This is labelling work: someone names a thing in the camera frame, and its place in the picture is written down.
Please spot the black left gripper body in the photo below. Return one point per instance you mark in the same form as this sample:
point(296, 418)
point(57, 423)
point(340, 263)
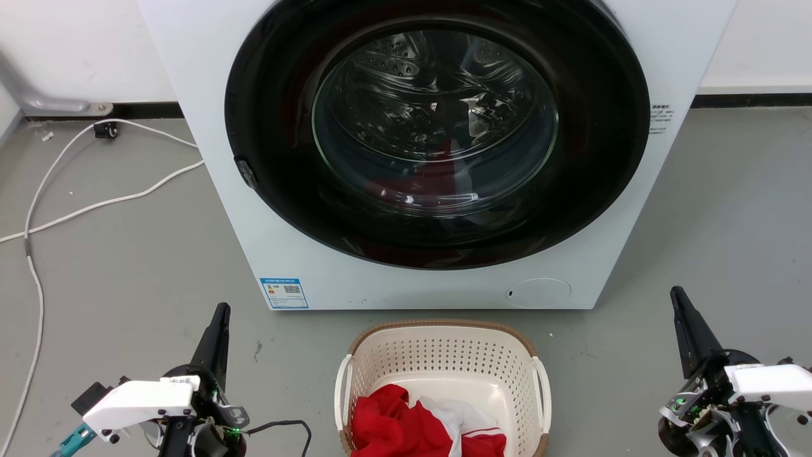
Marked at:
point(209, 406)

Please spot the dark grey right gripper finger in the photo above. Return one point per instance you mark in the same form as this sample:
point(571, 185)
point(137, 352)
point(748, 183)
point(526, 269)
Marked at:
point(694, 336)

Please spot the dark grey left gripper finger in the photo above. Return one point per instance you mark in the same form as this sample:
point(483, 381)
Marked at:
point(214, 346)

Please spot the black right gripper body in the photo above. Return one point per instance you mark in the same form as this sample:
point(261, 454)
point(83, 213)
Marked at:
point(710, 412)

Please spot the cream perforated laundry basket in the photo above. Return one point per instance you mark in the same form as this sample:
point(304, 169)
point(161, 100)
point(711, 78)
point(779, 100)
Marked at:
point(444, 352)

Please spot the blue energy label sticker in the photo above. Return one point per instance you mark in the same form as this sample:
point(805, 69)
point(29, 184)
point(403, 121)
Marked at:
point(283, 292)

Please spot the teal plastic connector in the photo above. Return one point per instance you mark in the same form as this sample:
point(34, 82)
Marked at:
point(75, 439)

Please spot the round white filter cover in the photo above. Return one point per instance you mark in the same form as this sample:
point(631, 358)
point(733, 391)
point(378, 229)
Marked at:
point(539, 293)

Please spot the grey washer door latch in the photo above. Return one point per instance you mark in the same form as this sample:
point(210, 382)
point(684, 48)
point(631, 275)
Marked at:
point(246, 172)

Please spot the red and white garment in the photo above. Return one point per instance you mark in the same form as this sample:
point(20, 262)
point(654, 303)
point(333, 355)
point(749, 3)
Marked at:
point(393, 428)

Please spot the black round washer door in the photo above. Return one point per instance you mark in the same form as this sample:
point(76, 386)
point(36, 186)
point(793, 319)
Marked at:
point(590, 158)

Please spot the small black caster wheel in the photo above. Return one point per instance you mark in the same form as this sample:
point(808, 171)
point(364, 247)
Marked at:
point(106, 130)

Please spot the red garment inside washer drum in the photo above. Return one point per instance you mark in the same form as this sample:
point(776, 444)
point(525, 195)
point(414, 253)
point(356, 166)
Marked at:
point(406, 185)

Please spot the white front-load washing machine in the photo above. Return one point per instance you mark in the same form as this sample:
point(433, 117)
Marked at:
point(634, 38)

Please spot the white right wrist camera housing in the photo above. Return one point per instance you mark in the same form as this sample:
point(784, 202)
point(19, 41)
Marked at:
point(771, 384)

